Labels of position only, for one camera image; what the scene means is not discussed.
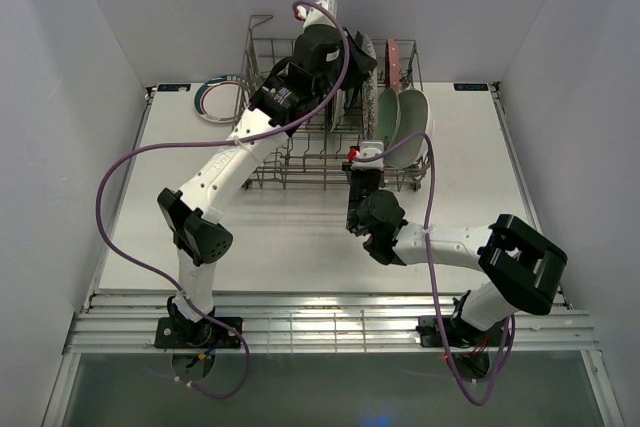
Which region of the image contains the grey speckled round plate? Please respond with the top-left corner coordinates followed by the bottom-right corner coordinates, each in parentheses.
top-left (361, 34), bottom-right (378, 139)

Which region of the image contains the white oval plate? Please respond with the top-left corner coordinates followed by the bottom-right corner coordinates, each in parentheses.
top-left (385, 89), bottom-right (434, 169)

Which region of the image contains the xdof label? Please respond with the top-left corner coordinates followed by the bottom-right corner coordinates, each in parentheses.
top-left (157, 83), bottom-right (191, 92)
top-left (453, 83), bottom-right (489, 92)

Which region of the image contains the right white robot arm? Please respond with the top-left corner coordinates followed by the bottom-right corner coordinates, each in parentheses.
top-left (342, 163), bottom-right (567, 348)

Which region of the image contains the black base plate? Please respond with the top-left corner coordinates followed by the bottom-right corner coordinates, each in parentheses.
top-left (153, 317), bottom-right (241, 351)
top-left (415, 315), bottom-right (504, 349)

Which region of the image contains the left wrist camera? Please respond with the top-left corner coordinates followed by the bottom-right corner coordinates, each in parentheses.
top-left (294, 0), bottom-right (338, 30)

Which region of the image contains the grey wire dish rack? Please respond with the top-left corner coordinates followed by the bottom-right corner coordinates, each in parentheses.
top-left (239, 13), bottom-right (435, 193)

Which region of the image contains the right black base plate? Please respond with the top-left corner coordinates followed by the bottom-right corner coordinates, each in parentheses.
top-left (415, 315), bottom-right (504, 349)

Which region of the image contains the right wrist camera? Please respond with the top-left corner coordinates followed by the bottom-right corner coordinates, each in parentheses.
top-left (347, 140), bottom-right (384, 171)

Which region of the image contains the pink polka dot plate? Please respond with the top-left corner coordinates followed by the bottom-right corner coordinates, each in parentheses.
top-left (385, 38), bottom-right (401, 93)

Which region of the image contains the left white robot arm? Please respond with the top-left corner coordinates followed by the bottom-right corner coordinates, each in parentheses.
top-left (158, 25), bottom-right (377, 347)

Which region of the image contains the left XDOF label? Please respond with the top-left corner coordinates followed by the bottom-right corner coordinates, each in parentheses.
top-left (157, 83), bottom-right (191, 92)

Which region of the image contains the large teal red rimmed plate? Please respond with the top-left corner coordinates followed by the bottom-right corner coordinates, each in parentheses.
top-left (326, 90), bottom-right (347, 132)

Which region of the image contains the light green floral plate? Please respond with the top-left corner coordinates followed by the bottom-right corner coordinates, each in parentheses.
top-left (374, 88), bottom-right (401, 147)

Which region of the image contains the small teal red rimmed plate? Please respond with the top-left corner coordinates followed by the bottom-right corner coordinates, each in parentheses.
top-left (194, 75), bottom-right (250, 125)

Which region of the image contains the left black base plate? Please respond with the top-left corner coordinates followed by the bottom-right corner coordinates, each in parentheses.
top-left (153, 317), bottom-right (241, 351)

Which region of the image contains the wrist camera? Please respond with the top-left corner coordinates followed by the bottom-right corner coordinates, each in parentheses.
top-left (347, 140), bottom-right (384, 171)
top-left (294, 0), bottom-right (338, 30)

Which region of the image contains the right XDOF label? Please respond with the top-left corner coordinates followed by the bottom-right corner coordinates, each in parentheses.
top-left (453, 83), bottom-right (489, 92)

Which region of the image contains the aluminium frame rail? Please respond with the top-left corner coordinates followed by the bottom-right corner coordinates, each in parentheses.
top-left (65, 292), bottom-right (599, 354)

